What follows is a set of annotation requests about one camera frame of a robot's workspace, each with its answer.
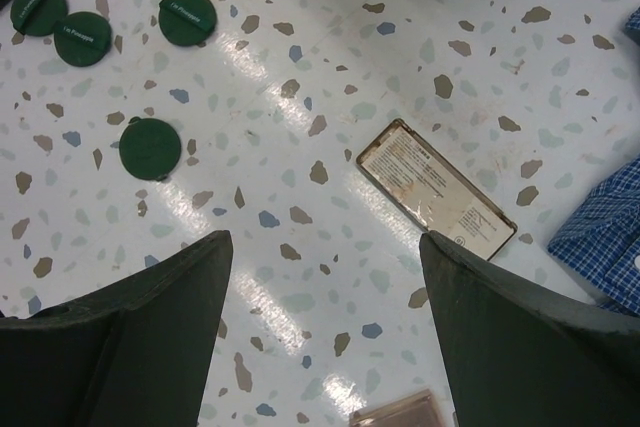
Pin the long brown labelled palette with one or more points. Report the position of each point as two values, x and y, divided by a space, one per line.
432 193

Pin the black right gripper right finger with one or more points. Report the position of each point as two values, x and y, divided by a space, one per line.
519 354

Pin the small brown square palette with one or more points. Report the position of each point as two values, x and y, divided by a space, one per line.
417 410

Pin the green powder puff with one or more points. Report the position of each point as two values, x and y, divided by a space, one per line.
186 23
149 149
82 39
37 17

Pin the blue checkered cloth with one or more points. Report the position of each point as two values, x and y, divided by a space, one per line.
600 240

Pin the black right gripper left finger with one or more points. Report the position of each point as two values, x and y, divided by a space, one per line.
134 353

